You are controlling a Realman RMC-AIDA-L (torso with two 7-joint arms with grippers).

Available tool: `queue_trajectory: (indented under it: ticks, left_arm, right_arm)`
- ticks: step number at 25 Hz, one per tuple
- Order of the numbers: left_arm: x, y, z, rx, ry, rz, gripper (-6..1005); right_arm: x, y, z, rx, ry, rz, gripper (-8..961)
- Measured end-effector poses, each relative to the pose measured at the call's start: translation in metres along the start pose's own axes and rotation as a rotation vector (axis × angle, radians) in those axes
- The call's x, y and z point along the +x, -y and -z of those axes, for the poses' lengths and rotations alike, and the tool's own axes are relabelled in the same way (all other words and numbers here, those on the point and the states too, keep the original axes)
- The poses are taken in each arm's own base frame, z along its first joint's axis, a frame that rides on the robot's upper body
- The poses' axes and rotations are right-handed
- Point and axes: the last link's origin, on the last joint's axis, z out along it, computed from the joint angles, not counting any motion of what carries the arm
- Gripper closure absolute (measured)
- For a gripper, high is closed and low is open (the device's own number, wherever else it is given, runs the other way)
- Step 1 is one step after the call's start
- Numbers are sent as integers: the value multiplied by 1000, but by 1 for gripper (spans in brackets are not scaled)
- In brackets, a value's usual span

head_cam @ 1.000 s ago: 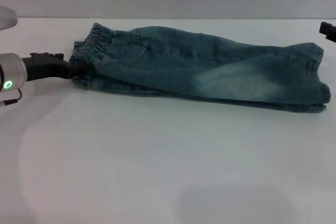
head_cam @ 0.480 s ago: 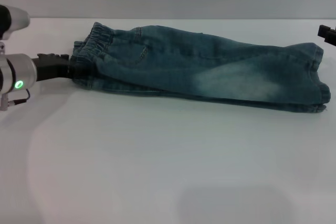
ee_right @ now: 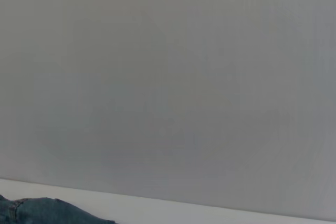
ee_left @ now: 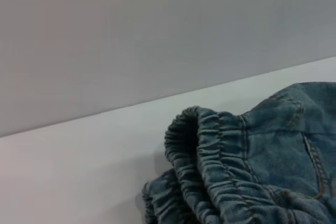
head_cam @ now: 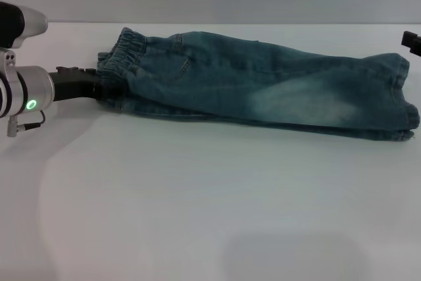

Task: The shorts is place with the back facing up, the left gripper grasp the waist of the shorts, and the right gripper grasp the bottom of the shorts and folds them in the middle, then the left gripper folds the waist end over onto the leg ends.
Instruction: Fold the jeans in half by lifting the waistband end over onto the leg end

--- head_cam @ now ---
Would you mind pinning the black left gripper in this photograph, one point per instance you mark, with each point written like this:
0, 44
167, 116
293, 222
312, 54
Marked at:
72, 83

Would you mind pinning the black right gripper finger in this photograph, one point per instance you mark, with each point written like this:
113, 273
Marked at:
413, 42

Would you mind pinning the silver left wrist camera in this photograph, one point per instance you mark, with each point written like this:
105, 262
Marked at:
26, 27

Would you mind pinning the blue denim shorts with embroidery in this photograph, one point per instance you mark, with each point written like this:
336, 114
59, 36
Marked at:
246, 90

